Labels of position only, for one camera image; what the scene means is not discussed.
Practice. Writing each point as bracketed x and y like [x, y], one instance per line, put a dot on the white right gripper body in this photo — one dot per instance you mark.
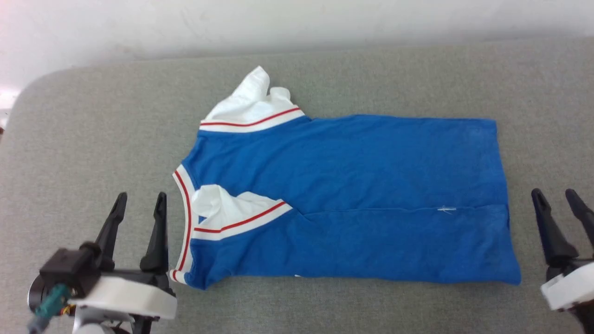
[573, 285]

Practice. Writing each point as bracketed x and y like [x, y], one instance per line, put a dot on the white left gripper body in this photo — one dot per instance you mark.
[125, 294]

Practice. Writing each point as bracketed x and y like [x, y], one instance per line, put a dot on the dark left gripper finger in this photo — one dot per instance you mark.
[158, 241]
[111, 232]

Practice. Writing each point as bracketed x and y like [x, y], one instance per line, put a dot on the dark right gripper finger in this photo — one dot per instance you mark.
[584, 215]
[554, 236]

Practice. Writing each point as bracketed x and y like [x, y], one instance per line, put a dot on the blue white red-striped jersey shirt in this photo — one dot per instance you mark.
[352, 185]

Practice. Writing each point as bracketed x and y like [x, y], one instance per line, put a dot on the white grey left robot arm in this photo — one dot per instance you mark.
[102, 322]

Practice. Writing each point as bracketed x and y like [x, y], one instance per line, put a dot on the grey fabric sofa cushion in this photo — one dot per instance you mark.
[325, 79]

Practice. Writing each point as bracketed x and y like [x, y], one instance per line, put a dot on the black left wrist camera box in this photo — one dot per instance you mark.
[69, 269]

